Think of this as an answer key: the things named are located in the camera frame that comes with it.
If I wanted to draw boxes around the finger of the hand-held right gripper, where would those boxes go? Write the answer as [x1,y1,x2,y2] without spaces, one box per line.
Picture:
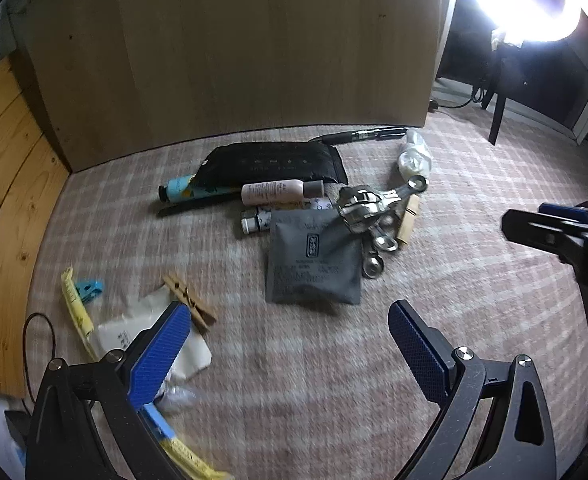
[539,202,588,224]
[501,209,584,262]

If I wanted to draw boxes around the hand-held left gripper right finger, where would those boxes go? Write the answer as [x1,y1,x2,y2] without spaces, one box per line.
[388,300,559,480]

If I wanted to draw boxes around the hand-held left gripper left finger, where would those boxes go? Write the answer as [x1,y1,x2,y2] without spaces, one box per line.
[25,301,195,480]

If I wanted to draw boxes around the white shower cap packet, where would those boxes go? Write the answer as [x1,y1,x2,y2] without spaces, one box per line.
[95,294,213,387]

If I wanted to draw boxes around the wooden clothespin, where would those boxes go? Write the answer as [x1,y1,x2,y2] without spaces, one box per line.
[162,272,218,335]
[395,194,421,247]

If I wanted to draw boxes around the patterned grey lighter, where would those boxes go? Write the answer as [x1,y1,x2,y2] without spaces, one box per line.
[240,199,335,234]

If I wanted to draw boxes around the black pen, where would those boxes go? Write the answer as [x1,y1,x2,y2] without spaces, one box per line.
[308,127,407,144]

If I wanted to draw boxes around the blue plastic clip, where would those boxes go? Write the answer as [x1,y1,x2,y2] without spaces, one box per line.
[72,279,106,307]

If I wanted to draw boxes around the yellow paper packet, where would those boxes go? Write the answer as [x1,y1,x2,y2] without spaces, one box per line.
[60,267,98,358]

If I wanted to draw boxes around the yellow and blue packet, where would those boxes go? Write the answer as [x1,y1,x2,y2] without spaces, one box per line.
[140,404,231,480]

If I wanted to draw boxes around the black chair leg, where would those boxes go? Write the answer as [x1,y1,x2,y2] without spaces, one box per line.
[488,52,509,146]

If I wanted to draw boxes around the grey foil sachet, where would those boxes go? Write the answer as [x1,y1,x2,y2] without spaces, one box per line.
[266,209,363,306]

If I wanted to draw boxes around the clear plastic wrapped packet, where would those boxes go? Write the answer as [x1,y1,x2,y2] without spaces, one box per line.
[398,129,433,182]

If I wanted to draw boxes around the metal measuring spoon set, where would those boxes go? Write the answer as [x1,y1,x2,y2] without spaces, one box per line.
[336,176,429,280]

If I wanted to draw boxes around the blue fruit print cream tube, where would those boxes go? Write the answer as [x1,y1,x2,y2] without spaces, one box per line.
[157,172,239,204]

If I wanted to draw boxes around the pink plastic bottle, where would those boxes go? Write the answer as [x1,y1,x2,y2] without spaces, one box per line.
[241,179,325,207]

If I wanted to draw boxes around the bright lamp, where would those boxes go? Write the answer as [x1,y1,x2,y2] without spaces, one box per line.
[446,0,585,46]

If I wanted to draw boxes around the black zip pouch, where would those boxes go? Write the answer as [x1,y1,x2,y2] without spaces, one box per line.
[194,143,349,196]

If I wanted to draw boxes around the pine plank panel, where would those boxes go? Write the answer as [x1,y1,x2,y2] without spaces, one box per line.
[0,42,72,398]

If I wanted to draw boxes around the black floor cable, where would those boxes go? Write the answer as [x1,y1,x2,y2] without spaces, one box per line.
[430,76,492,112]

